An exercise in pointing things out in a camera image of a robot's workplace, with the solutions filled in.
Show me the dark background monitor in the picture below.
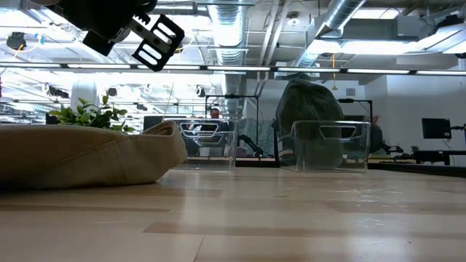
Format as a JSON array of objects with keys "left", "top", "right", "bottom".
[{"left": 143, "top": 115, "right": 165, "bottom": 134}]

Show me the person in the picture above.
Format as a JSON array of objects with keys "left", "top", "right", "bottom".
[
  {"left": 202, "top": 107, "right": 234, "bottom": 134},
  {"left": 368, "top": 115, "right": 384, "bottom": 155}
]

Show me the small green potted plant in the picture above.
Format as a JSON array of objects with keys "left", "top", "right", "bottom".
[{"left": 49, "top": 95, "right": 135, "bottom": 132}]

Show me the black computer monitor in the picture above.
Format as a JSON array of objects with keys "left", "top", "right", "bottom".
[{"left": 421, "top": 118, "right": 452, "bottom": 140}]

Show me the yellow hanging cord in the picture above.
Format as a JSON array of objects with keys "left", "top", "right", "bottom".
[{"left": 330, "top": 53, "right": 339, "bottom": 92}]

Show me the dark green baseball cap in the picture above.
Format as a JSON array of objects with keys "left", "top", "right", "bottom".
[
  {"left": 271, "top": 122, "right": 343, "bottom": 169},
  {"left": 275, "top": 78, "right": 345, "bottom": 139}
]

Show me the tan baseball cap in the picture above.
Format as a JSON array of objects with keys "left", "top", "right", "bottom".
[{"left": 0, "top": 120, "right": 189, "bottom": 190}]

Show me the black ceiling cord reel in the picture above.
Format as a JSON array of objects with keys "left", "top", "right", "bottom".
[{"left": 6, "top": 31, "right": 28, "bottom": 51}]

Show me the clear plastic bin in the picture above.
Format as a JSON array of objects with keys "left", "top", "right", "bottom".
[
  {"left": 162, "top": 116, "right": 240, "bottom": 171},
  {"left": 278, "top": 119, "right": 373, "bottom": 174}
]

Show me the black background gantry frame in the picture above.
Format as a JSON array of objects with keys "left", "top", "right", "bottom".
[
  {"left": 337, "top": 98, "right": 374, "bottom": 123},
  {"left": 205, "top": 94, "right": 260, "bottom": 137}
]

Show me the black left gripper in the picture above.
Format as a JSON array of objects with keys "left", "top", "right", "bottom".
[{"left": 47, "top": 0, "right": 186, "bottom": 73}]

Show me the long ceiling light strip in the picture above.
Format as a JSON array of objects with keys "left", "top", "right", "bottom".
[{"left": 0, "top": 62, "right": 466, "bottom": 76}]

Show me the black background desk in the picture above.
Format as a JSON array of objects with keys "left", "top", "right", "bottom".
[{"left": 395, "top": 149, "right": 466, "bottom": 167}]

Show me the silver round air duct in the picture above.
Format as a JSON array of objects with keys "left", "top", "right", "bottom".
[
  {"left": 208, "top": 3, "right": 249, "bottom": 121},
  {"left": 291, "top": 0, "right": 367, "bottom": 70}
]

